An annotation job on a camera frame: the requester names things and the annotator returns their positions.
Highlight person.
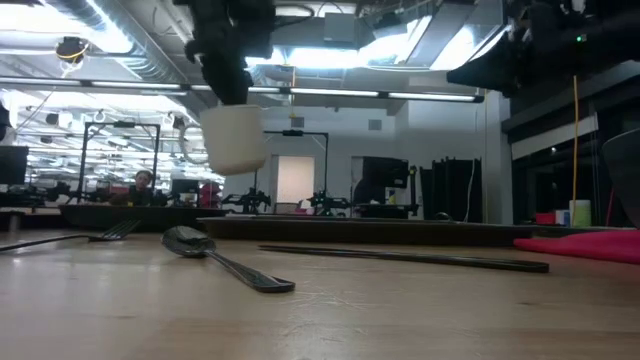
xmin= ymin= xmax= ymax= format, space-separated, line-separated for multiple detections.
xmin=110 ymin=169 xmax=169 ymax=207

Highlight grey ceiling box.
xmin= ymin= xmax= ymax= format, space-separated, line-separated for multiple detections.
xmin=323 ymin=11 xmax=359 ymax=44

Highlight metal spoon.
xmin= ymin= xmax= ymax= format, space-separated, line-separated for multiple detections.
xmin=160 ymin=225 xmax=297 ymax=295

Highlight pale green container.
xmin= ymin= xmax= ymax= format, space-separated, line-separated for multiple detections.
xmin=568 ymin=199 xmax=593 ymax=228

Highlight black camera rig frame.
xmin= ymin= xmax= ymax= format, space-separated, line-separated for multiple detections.
xmin=76 ymin=120 xmax=162 ymax=206
xmin=254 ymin=129 xmax=330 ymax=206

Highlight yellow black ceiling cable reel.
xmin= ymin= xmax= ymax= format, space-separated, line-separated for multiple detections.
xmin=54 ymin=35 xmax=92 ymax=66

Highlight black aluminium table frame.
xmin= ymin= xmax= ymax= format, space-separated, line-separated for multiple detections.
xmin=0 ymin=207 xmax=640 ymax=246

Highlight white ceramic mug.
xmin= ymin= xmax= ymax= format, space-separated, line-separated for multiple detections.
xmin=198 ymin=103 xmax=269 ymax=177

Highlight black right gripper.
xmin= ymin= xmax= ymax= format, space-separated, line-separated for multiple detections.
xmin=446 ymin=0 xmax=556 ymax=99

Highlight long ceiling light bar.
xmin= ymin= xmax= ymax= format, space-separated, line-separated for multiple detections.
xmin=0 ymin=76 xmax=485 ymax=104

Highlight black curtain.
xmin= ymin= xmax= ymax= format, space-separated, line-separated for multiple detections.
xmin=419 ymin=157 xmax=484 ymax=224

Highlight black wall monitor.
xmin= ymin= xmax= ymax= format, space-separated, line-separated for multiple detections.
xmin=352 ymin=155 xmax=411 ymax=206

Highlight red cloth napkin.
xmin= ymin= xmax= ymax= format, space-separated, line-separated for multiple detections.
xmin=513 ymin=228 xmax=640 ymax=266

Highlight black chopstick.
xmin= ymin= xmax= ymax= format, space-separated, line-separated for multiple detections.
xmin=259 ymin=243 xmax=549 ymax=271
xmin=257 ymin=244 xmax=551 ymax=275

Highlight dark brown serving tray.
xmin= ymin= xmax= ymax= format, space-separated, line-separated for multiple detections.
xmin=196 ymin=214 xmax=537 ymax=248

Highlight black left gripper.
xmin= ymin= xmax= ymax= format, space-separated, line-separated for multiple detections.
xmin=172 ymin=0 xmax=277 ymax=107

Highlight metal fork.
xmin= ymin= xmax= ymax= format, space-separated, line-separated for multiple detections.
xmin=0 ymin=218 xmax=142 ymax=253

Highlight black computer monitor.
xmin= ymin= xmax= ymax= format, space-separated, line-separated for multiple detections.
xmin=0 ymin=145 xmax=30 ymax=186

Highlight yellow hanging cord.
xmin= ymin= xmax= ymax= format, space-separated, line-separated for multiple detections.
xmin=571 ymin=74 xmax=580 ymax=227

